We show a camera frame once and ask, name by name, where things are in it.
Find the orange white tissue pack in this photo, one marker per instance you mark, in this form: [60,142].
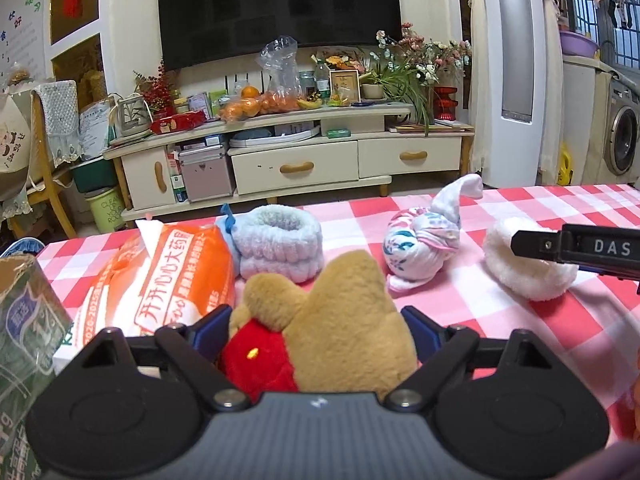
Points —
[165,273]

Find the green milk cardboard box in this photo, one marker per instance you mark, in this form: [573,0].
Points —
[33,326]

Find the white floral rolled sock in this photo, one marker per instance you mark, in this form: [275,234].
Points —
[419,240]

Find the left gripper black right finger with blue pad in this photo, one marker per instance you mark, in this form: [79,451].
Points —
[443,354]

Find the brown bear plush red shirt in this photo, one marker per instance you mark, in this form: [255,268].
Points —
[344,334]

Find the green potted plant with flowers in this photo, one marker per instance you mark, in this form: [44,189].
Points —
[410,68]

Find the wall poster with blue strips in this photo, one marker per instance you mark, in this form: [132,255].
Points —
[22,40]

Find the white standing air conditioner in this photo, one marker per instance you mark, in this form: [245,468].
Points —
[509,135]

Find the green trash bin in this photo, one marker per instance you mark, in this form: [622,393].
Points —
[106,206]

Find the clear plastic bag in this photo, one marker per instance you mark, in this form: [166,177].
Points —
[278,60]

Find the white fluffy headband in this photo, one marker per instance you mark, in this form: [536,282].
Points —
[536,280]

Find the canvas tote bag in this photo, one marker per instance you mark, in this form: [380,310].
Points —
[16,142]

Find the grey storage box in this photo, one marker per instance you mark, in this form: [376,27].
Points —
[206,173]

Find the silver washing machine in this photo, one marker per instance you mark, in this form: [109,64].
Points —
[621,140]

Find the cream tv cabinet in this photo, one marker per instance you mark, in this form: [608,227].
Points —
[310,151]

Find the wooden picture frame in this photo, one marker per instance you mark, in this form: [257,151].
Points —
[345,87]

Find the red berry bouquet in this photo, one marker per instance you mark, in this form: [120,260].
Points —
[159,91]

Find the red snack box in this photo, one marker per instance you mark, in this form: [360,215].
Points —
[179,122]

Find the blue fluffy headband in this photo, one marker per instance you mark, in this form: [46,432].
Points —
[273,239]

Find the purple plastic basin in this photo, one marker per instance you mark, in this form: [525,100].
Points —
[575,44]

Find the black flat television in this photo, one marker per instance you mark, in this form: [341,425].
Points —
[199,31]

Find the pile of oranges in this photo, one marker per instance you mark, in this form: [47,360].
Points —
[250,103]

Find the red lantern ornament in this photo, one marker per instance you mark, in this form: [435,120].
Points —
[445,103]

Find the wire basket bag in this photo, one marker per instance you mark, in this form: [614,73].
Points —
[132,115]

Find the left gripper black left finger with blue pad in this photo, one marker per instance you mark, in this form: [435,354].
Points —
[194,350]

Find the wooden dining chair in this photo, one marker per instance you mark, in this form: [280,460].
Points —
[54,120]

